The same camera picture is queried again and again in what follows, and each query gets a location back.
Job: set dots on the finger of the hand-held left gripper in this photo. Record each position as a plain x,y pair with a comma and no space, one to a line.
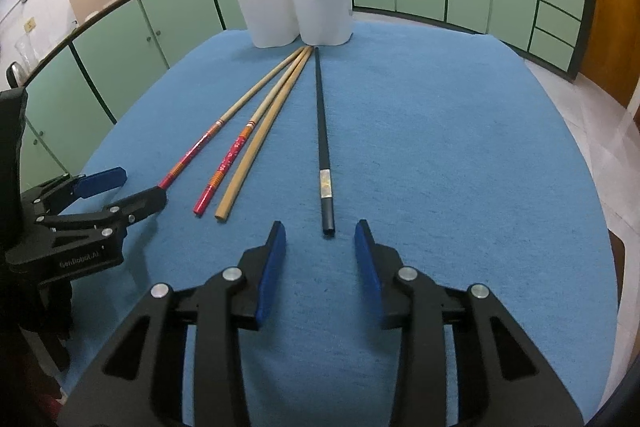
145,202
102,181

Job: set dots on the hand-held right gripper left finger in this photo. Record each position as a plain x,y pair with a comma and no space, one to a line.
270,267

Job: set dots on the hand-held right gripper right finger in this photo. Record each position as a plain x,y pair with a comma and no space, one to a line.
367,267

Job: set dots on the plain bamboo chopstick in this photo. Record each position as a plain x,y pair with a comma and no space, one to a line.
250,157

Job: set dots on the black chopstick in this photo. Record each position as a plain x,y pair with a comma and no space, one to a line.
322,132

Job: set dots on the blue table mat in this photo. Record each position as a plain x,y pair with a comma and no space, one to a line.
450,157

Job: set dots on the steel electric kettle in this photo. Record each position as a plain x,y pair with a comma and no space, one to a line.
15,74

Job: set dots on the clear glass pitcher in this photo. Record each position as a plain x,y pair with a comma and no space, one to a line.
26,54

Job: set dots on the wooden door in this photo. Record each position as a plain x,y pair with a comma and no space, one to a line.
610,7

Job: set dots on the yellow wall socket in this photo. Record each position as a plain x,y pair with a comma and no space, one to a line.
30,25

